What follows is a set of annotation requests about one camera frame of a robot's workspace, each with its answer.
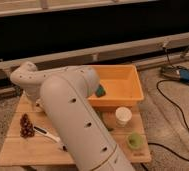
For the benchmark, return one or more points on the white handled dish brush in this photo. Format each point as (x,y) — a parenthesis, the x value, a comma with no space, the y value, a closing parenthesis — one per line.
(51,136)

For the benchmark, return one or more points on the green chili pepper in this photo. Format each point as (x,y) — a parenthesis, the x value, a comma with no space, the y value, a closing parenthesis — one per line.
(109,128)

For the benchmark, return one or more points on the orange plastic bin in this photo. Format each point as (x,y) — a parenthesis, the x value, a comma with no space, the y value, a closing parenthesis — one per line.
(121,84)

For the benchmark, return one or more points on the blue power device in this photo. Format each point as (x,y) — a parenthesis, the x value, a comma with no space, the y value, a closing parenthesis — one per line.
(175,73)

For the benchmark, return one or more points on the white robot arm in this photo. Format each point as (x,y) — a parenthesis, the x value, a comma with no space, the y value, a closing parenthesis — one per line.
(64,93)

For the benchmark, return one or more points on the white paper cup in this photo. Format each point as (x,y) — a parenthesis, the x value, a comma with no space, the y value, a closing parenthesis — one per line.
(123,115)

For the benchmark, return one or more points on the teal sponge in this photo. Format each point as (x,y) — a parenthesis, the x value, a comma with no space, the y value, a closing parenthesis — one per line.
(100,91)

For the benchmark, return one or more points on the small green cup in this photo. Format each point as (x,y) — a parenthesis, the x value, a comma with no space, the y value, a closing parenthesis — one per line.
(134,141)

